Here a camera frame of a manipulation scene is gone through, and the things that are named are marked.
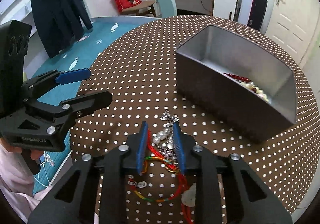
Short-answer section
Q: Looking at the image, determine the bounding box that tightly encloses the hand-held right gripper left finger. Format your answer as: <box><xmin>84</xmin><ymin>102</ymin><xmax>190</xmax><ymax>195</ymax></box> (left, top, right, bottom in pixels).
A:
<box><xmin>27</xmin><ymin>121</ymin><xmax>150</xmax><ymax>224</ymax></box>

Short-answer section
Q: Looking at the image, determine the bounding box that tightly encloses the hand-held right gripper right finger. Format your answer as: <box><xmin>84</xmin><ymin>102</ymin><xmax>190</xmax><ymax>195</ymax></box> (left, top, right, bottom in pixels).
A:
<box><xmin>172</xmin><ymin>122</ymin><xmax>293</xmax><ymax>224</ymax></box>

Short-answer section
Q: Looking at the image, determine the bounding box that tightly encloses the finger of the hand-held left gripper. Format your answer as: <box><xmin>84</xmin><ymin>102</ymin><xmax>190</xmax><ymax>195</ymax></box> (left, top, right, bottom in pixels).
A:
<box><xmin>32</xmin><ymin>90</ymin><xmax>113</xmax><ymax>139</ymax></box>
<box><xmin>22</xmin><ymin>68</ymin><xmax>91</xmax><ymax>99</ymax></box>

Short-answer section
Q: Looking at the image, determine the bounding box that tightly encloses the red knotted cord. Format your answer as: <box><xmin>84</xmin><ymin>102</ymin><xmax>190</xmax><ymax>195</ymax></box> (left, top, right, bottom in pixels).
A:
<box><xmin>146</xmin><ymin>128</ymin><xmax>193</xmax><ymax>224</ymax></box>

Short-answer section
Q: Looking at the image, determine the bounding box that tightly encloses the pearl bracelet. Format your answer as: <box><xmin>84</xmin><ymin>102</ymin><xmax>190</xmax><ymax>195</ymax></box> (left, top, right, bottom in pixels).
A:
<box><xmin>152</xmin><ymin>131</ymin><xmax>173</xmax><ymax>145</ymax></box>

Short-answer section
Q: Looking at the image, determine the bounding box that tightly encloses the silver chain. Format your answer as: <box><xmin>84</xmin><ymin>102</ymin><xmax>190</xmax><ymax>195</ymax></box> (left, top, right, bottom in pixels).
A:
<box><xmin>160</xmin><ymin>110</ymin><xmax>180</xmax><ymax>158</ymax></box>

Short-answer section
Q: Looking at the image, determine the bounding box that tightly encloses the silver charm bracelet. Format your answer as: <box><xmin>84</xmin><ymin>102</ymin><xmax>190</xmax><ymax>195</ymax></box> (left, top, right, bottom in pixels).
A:
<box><xmin>128</xmin><ymin>181</ymin><xmax>148</xmax><ymax>189</ymax></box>

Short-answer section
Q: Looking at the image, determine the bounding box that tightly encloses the multicolour cord bracelet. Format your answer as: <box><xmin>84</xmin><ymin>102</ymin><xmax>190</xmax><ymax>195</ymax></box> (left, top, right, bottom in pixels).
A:
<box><xmin>130</xmin><ymin>155</ymin><xmax>180</xmax><ymax>202</ymax></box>

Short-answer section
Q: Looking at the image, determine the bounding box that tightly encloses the pale jade pendant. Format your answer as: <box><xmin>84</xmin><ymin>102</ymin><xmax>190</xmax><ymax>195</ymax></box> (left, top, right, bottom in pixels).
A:
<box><xmin>181</xmin><ymin>183</ymin><xmax>198</xmax><ymax>207</ymax></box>

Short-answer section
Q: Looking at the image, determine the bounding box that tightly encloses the silver metal tin box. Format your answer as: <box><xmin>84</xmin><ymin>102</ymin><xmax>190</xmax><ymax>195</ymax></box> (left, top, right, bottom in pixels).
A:
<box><xmin>175</xmin><ymin>24</ymin><xmax>298</xmax><ymax>143</ymax></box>

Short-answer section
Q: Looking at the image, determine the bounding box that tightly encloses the dark red bead bracelet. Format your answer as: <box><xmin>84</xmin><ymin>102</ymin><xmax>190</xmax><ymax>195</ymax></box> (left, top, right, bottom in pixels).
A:
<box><xmin>224</xmin><ymin>72</ymin><xmax>258</xmax><ymax>93</ymax></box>

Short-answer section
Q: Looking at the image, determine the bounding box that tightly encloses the white bead bracelet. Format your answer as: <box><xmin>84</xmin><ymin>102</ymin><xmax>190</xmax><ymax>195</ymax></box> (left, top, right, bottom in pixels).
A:
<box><xmin>239</xmin><ymin>81</ymin><xmax>270</xmax><ymax>104</ymax></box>

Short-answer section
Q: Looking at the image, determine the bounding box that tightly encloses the person's left forearm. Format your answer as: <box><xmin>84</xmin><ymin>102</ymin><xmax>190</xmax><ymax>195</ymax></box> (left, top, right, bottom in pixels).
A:
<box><xmin>0</xmin><ymin>144</ymin><xmax>54</xmax><ymax>223</ymax></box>

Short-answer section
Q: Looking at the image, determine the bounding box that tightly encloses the person's left hand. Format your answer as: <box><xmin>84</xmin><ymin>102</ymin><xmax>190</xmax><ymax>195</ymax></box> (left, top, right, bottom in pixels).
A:
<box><xmin>6</xmin><ymin>144</ymin><xmax>45</xmax><ymax>166</ymax></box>

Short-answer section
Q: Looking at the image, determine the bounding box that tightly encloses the brown polka dot tablecloth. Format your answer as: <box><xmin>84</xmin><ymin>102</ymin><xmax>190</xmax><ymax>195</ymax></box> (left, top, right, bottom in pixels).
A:
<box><xmin>70</xmin><ymin>15</ymin><xmax>320</xmax><ymax>224</ymax></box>

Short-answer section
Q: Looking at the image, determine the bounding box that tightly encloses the dark hanging jacket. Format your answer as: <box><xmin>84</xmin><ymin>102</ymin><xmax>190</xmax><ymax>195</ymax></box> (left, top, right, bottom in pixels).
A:
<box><xmin>30</xmin><ymin>0</ymin><xmax>93</xmax><ymax>59</ymax></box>

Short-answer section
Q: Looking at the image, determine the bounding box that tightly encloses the wooden chair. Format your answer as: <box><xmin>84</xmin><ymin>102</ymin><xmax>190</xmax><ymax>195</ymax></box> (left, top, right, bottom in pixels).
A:
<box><xmin>120</xmin><ymin>0</ymin><xmax>157</xmax><ymax>17</ymax></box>

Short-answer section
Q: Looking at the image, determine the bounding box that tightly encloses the white desk cabinet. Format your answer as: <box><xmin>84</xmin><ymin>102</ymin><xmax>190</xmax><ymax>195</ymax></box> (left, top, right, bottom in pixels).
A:
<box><xmin>212</xmin><ymin>0</ymin><xmax>240</xmax><ymax>21</ymax></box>

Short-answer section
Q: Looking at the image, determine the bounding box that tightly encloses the white suitcase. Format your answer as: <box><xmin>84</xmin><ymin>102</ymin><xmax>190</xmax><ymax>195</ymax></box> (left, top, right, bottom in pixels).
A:
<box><xmin>239</xmin><ymin>0</ymin><xmax>255</xmax><ymax>26</ymax></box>

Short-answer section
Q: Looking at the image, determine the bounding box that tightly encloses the white panel door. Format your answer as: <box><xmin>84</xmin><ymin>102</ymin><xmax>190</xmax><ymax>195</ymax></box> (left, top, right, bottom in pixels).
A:
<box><xmin>260</xmin><ymin>0</ymin><xmax>320</xmax><ymax>69</ymax></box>

